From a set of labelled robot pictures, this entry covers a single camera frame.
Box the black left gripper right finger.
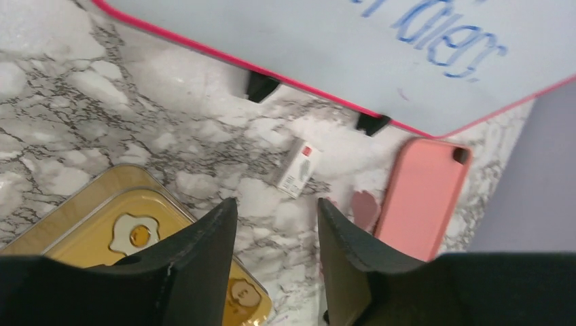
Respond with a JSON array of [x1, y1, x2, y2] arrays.
[[317, 198, 575, 325]]

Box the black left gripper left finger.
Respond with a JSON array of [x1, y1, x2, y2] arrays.
[[1, 198, 238, 325]]

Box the pink silicone tongs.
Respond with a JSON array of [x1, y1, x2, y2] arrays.
[[332, 190, 380, 236]]

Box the silver tin lid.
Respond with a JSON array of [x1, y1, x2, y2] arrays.
[[42, 187, 272, 325]]

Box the gold chocolate box tray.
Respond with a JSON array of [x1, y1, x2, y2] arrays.
[[1, 164, 196, 255]]

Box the dark ridged round chocolate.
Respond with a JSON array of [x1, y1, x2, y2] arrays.
[[452, 147, 470, 165]]

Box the pink plastic tray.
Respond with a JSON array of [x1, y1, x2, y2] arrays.
[[374, 138, 473, 261]]

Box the small white card box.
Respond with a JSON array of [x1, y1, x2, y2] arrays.
[[272, 138, 323, 198]]

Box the black whiteboard stand right foot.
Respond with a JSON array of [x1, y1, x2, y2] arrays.
[[355, 113, 391, 137]]

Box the black whiteboard stand foot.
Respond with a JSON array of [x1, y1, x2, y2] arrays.
[[355, 113, 391, 137], [245, 71, 281, 103]]

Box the black whiteboard stand left foot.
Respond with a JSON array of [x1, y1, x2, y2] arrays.
[[245, 71, 281, 103]]

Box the pink-framed whiteboard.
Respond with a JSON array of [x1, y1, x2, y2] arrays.
[[96, 1, 575, 137]]

